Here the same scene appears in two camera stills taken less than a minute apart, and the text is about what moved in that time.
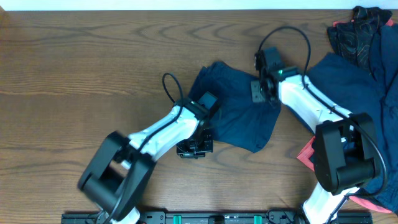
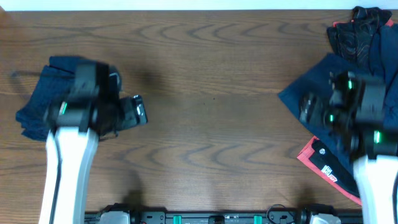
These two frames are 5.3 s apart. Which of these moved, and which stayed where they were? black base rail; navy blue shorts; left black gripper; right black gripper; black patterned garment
Moved: right black gripper; left black gripper; navy blue shorts
Stayed: black base rail; black patterned garment
